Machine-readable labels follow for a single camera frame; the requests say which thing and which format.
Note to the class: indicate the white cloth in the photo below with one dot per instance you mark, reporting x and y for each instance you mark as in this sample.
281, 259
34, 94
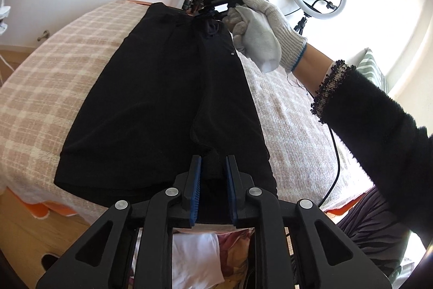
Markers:
196, 258

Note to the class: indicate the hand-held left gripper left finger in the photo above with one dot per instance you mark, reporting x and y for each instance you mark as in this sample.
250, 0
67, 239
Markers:
195, 194

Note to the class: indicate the printed pink fabric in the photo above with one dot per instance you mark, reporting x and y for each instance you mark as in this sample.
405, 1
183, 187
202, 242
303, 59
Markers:
236, 251

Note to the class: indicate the grey striped skirt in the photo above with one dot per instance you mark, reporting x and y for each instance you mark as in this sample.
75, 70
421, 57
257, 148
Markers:
375, 228

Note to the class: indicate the orange sheet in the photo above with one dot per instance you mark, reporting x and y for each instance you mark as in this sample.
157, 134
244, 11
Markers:
57, 209

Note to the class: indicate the white wall fixture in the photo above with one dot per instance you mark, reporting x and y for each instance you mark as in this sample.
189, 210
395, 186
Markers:
4, 18

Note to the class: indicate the person's right hand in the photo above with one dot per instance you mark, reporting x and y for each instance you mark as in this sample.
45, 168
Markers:
267, 28

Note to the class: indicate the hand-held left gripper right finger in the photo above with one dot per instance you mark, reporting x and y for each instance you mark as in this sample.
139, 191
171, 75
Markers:
232, 192

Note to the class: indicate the black shorts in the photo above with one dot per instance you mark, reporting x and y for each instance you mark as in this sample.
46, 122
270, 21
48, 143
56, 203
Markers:
159, 96

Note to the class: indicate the metal knob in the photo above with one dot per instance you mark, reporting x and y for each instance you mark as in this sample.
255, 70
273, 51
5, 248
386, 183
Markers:
43, 37

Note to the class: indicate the plaid beige blanket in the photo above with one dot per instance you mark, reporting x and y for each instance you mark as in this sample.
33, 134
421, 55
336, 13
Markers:
44, 89

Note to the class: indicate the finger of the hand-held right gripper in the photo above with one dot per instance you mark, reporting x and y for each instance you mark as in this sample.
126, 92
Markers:
216, 8

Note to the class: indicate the green striped pillow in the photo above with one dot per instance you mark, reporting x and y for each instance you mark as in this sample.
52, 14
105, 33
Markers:
372, 69

